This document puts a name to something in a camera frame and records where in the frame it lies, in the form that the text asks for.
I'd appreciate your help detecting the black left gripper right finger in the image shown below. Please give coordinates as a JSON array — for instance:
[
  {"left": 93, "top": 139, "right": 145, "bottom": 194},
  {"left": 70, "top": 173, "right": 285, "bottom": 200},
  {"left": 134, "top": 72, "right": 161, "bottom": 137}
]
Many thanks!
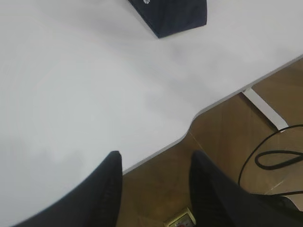
[{"left": 189, "top": 150, "right": 303, "bottom": 227}]

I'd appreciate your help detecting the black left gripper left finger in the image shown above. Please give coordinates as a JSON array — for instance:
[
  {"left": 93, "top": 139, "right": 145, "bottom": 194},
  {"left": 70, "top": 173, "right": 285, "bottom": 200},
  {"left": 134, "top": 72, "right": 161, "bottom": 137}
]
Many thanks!
[{"left": 18, "top": 151, "right": 122, "bottom": 227}]

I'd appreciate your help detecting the dark navy lunch bag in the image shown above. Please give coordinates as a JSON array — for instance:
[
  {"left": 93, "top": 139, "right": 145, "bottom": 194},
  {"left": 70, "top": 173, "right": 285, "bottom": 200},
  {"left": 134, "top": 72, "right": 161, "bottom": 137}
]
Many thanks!
[{"left": 130, "top": 0, "right": 207, "bottom": 38}]

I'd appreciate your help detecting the brass floor socket box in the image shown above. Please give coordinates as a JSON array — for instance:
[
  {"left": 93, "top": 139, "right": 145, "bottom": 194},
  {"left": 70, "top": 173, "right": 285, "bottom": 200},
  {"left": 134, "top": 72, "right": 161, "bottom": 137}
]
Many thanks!
[{"left": 163, "top": 208, "right": 196, "bottom": 227}]

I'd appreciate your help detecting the white table leg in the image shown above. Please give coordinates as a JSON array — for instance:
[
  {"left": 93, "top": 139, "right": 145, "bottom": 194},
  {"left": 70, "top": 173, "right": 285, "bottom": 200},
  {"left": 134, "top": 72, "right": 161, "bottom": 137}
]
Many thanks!
[{"left": 242, "top": 88, "right": 289, "bottom": 130}]

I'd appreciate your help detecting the thick black looped cable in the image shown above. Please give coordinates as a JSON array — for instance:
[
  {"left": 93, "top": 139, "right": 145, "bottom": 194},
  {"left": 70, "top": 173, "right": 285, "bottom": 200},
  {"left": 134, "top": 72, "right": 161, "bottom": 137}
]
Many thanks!
[{"left": 254, "top": 150, "right": 303, "bottom": 170}]

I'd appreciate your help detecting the thin black floor cable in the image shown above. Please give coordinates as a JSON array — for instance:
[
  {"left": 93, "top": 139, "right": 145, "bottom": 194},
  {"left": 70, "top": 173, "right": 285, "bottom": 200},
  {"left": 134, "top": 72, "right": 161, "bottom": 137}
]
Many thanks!
[{"left": 238, "top": 124, "right": 303, "bottom": 197}]

